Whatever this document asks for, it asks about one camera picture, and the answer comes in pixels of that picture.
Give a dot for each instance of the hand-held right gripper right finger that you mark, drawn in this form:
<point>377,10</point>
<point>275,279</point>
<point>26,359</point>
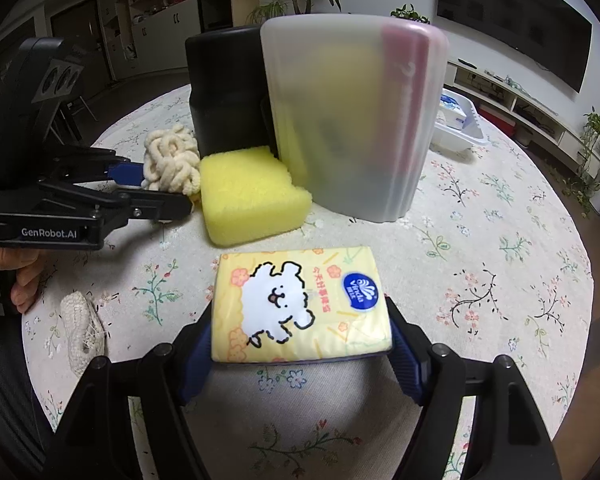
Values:
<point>405,365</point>

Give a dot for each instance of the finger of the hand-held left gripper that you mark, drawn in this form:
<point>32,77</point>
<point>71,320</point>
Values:
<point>155,206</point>
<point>125,172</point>

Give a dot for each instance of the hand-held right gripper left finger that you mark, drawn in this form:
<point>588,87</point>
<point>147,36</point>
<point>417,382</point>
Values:
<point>196,375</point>

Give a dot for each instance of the cream chunky yarn bundle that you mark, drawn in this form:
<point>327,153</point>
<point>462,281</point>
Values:
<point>172,160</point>

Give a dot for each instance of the yellow tissue pack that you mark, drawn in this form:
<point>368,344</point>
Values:
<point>330,320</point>

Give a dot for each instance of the person's left hand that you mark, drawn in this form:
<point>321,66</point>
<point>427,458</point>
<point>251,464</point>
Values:
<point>10,260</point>

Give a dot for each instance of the yellow rectangular sponge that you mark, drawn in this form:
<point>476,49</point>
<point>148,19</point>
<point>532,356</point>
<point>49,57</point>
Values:
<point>250,195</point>

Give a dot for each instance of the white knitted mitt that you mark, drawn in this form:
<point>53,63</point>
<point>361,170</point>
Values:
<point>80,330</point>

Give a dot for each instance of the black cylindrical container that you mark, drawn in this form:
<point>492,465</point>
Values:
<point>225,90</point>

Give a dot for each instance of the dark brown door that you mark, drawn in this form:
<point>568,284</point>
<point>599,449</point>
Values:
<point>75,40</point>

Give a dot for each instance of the translucent ribbed plastic container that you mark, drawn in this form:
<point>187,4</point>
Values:
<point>355,125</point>

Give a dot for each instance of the small grassy potted plant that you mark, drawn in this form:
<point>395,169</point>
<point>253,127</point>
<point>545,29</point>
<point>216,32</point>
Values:
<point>270,10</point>

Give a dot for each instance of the white plastic tray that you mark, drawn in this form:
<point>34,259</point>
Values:
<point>460,137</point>

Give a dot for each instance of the blue and white tissue pack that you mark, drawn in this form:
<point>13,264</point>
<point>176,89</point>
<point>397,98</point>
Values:
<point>452,110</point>

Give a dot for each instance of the red storage box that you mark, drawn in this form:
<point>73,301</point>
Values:
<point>497,120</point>

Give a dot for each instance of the trailing plant in white pot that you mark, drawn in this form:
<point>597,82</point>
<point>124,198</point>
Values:
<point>590,160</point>

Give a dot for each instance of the white television cabinet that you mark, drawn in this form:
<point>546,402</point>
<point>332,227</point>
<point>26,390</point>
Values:
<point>530,96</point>

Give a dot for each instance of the bushy green potted plant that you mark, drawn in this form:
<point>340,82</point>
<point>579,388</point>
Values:
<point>410,12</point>

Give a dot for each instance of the white wall cabinets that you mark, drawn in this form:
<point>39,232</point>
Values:
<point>160,35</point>

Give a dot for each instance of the wall-mounted black television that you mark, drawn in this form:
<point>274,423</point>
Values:
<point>520,20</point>

